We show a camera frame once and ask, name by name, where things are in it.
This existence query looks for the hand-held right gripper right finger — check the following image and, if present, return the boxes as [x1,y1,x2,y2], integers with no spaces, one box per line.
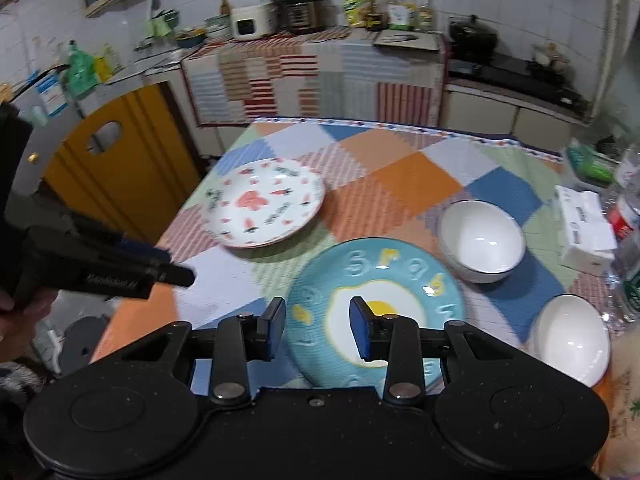
[349,296,518,405]

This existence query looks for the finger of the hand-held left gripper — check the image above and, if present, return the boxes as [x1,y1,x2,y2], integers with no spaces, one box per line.
[106,234,173,267]
[145,261,197,289]

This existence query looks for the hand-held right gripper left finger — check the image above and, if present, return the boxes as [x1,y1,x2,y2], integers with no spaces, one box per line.
[120,297,287,407]

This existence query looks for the blue plate with egg print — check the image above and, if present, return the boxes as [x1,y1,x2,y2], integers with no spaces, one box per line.
[287,237,467,392]

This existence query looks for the white plate with pink print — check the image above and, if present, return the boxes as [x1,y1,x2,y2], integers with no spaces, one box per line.
[201,157,327,250]

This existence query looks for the white bowl with dark outside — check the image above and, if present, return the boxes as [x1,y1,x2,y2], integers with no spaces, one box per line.
[531,294,612,388]
[437,199,527,285]

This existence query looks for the person's left hand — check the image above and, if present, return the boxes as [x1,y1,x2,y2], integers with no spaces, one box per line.
[0,290,57,363]

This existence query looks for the yellow wooden chair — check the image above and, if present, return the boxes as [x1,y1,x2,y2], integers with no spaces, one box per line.
[42,82,205,247]

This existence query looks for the grey stool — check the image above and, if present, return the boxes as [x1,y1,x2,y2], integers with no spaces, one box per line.
[34,290,117,377]

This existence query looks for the yellow plastic bottle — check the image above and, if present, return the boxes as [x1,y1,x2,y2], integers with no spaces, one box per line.
[96,44,119,82]

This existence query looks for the blue bowl with food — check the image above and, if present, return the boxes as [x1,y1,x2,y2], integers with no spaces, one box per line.
[174,27,208,49]

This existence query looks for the green cloth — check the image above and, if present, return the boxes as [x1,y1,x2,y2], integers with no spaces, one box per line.
[146,9,182,39]

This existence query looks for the white container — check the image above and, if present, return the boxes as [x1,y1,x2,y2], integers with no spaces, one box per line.
[204,14,234,41]

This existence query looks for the white tissue box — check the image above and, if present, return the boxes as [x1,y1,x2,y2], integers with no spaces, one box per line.
[554,185,619,277]

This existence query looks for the white rice cooker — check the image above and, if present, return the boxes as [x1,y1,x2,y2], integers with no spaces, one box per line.
[230,4,279,42]

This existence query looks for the plastic bottle with green label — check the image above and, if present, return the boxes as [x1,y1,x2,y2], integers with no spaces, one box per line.
[602,237,640,323]

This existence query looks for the green packet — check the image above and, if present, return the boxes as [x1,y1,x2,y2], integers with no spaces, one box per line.
[566,139,619,184]

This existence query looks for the black pressure cooker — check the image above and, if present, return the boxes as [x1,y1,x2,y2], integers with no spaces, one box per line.
[276,0,329,37]

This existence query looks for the black gas stove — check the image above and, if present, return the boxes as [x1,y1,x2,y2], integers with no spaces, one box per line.
[446,54,590,117]

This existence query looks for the plastic bottle with red label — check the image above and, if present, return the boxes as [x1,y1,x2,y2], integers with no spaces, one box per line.
[605,142,640,243]

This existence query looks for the black wok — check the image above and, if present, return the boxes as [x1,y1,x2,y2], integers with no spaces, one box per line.
[446,15,499,54]

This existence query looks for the yellow snack bag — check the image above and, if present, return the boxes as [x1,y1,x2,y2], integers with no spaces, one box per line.
[343,0,371,29]

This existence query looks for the dark oil bottle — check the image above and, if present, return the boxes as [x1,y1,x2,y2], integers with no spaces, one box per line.
[364,0,389,31]

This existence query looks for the round board with black ring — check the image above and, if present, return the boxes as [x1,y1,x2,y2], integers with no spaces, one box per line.
[373,28,444,53]

